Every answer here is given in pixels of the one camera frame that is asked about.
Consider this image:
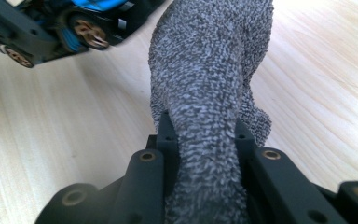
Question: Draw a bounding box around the grey terry towel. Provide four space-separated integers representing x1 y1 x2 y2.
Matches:
147 0 275 224

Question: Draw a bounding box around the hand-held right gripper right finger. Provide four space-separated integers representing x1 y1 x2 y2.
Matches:
234 118 259 188

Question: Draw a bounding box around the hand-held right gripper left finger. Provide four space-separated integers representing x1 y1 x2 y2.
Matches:
145 110 181 198

